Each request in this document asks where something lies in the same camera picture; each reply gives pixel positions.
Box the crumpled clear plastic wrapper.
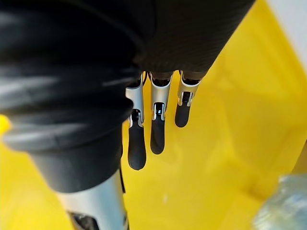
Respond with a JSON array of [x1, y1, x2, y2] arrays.
[[253, 174, 307, 230]]

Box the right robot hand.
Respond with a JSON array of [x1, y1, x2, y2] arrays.
[[0, 0, 256, 230]]

